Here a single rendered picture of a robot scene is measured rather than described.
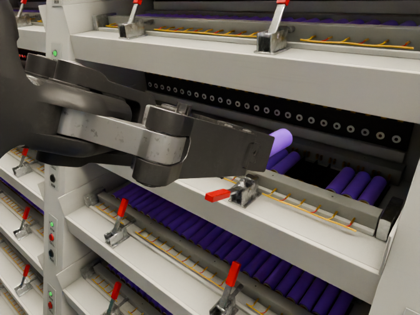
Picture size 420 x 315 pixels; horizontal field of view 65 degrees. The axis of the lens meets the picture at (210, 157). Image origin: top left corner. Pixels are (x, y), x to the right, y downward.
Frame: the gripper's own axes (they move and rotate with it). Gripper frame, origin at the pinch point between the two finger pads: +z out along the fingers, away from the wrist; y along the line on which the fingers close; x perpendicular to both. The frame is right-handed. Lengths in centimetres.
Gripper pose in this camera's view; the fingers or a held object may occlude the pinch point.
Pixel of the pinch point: (230, 144)
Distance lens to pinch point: 24.7
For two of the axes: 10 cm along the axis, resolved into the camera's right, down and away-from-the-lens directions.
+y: -7.6, -2.8, 5.9
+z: 5.9, 0.8, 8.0
